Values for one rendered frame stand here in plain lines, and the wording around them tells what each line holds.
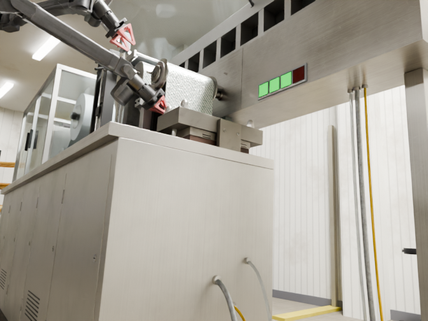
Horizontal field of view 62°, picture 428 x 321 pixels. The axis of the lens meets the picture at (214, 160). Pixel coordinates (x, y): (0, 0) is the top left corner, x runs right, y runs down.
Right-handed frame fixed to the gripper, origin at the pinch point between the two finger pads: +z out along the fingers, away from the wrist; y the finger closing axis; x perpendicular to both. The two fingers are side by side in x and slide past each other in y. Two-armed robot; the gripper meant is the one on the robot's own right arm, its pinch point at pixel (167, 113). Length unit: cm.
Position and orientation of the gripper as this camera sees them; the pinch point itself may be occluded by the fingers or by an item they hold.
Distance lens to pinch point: 144.9
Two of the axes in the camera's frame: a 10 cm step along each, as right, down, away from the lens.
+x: 4.4, -7.6, 4.7
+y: 6.0, -1.4, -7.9
